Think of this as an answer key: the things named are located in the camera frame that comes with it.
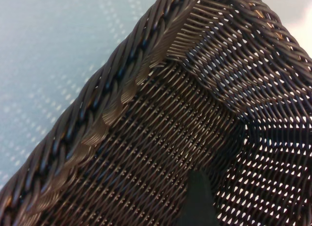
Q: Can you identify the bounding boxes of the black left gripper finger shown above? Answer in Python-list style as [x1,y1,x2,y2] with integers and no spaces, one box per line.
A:
[180,169,218,226]

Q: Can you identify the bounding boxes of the dark brown wicker basket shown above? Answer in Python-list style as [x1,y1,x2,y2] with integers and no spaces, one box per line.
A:
[0,0,312,226]

